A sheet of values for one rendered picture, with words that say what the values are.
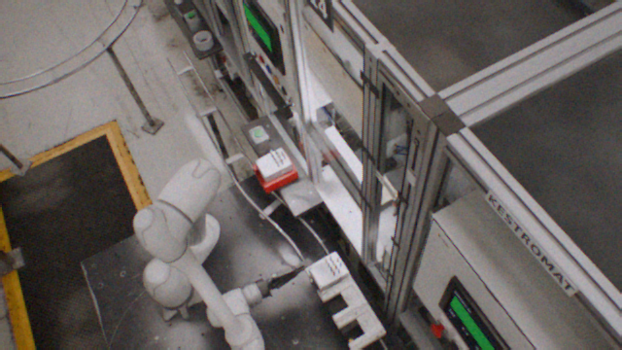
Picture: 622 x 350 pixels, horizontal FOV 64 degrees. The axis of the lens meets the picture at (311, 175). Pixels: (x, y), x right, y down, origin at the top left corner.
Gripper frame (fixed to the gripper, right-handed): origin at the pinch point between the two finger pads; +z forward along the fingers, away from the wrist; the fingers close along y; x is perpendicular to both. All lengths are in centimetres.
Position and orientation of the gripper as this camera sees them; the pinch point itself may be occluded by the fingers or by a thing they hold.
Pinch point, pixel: (303, 264)
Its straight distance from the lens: 201.8
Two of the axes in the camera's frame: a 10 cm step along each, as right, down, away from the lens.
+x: -4.9, -7.3, 4.8
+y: -0.8, -5.1, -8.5
